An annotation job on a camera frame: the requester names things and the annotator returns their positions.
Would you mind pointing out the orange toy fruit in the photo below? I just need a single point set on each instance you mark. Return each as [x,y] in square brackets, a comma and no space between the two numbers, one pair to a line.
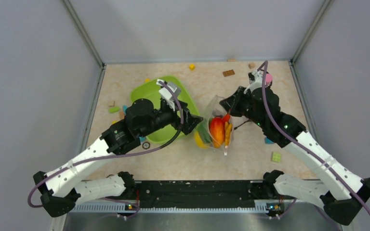
[217,131]

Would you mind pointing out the orange toy pastry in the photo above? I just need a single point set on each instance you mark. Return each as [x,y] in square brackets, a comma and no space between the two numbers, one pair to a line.
[228,131]

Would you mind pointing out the green plastic bowl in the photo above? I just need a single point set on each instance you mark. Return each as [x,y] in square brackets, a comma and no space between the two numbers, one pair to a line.
[150,90]

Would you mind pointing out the yellow toy lemon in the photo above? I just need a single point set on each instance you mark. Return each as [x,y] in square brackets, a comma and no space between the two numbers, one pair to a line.
[199,142]

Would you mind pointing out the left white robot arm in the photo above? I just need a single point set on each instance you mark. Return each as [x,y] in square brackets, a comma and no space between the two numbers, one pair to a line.
[62,189]

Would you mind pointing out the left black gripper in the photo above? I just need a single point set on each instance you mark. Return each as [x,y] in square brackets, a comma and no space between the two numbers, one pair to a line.
[190,121]

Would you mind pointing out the yellow toy block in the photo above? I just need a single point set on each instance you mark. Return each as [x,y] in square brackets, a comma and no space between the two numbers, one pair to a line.
[192,67]

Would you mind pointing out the clear zip top bag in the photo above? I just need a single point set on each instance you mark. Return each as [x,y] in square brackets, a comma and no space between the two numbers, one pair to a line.
[214,109]

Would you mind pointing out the brown toy brick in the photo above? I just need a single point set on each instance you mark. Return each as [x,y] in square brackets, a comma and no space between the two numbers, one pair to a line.
[228,73]

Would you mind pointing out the orange toy carrot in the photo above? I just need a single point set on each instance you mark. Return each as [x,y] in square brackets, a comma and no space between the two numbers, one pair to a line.
[226,118]

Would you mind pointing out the green toy lettuce leaf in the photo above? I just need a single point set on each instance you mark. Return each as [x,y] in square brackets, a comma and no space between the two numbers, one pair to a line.
[203,130]

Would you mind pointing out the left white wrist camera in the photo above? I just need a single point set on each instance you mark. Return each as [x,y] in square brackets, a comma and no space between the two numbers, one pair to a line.
[169,91]

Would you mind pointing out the pink microphone on tripod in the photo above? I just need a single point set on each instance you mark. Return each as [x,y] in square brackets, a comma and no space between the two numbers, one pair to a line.
[268,80]

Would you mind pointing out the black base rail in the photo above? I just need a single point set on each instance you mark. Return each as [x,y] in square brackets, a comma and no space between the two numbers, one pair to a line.
[216,194]

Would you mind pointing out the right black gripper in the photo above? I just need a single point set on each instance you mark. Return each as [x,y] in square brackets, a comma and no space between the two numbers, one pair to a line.
[231,103]

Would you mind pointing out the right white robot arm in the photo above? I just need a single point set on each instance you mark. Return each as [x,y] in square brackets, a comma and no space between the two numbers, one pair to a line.
[340,193]

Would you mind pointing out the light green block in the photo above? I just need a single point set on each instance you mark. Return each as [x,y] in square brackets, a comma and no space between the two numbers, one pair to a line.
[275,157]

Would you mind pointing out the blue toy block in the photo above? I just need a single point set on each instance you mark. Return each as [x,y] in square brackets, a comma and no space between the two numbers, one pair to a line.
[268,141]

